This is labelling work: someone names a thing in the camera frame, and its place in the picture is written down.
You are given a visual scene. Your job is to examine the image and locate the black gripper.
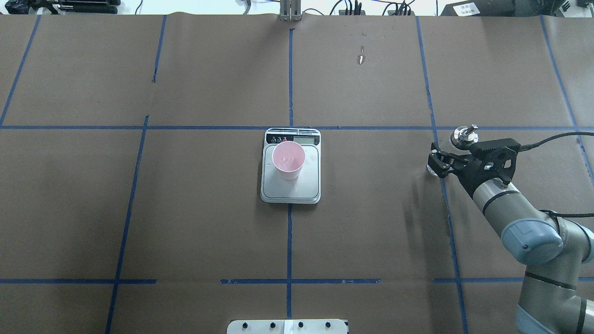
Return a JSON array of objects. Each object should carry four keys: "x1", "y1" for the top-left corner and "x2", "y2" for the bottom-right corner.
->
[{"x1": 427, "y1": 139, "x2": 511, "y2": 198}]

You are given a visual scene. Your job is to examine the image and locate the glass sauce dispenser bottle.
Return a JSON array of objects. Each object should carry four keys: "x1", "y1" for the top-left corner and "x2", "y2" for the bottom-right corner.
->
[{"x1": 426, "y1": 123, "x2": 479, "y2": 179}]

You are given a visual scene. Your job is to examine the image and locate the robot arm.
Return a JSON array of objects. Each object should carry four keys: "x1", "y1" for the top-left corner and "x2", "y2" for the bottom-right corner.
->
[{"x1": 427, "y1": 139, "x2": 594, "y2": 334}]

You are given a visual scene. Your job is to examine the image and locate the digital kitchen scale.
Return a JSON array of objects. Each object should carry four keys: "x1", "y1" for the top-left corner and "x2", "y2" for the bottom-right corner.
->
[{"x1": 260, "y1": 128, "x2": 321, "y2": 205}]

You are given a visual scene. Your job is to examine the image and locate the black box with label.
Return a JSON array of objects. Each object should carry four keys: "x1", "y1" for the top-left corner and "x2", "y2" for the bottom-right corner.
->
[{"x1": 439, "y1": 0, "x2": 551, "y2": 17}]

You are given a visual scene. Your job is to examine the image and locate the blue tape grid lines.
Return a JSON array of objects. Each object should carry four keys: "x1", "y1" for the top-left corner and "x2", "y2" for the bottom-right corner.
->
[{"x1": 1, "y1": 13, "x2": 593, "y2": 334}]

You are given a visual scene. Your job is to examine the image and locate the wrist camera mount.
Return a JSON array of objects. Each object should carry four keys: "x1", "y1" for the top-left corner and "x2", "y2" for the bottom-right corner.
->
[{"x1": 470, "y1": 139, "x2": 521, "y2": 185}]

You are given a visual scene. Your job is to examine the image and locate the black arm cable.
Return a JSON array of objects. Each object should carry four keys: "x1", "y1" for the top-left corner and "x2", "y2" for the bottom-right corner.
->
[{"x1": 517, "y1": 132, "x2": 594, "y2": 218}]

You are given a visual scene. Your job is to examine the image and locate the aluminium frame post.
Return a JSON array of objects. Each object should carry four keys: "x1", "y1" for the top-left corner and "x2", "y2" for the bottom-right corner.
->
[{"x1": 279, "y1": 0, "x2": 303, "y2": 22}]

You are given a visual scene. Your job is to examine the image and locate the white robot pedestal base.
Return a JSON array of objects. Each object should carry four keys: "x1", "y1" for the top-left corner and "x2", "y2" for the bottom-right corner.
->
[{"x1": 226, "y1": 319, "x2": 349, "y2": 334}]

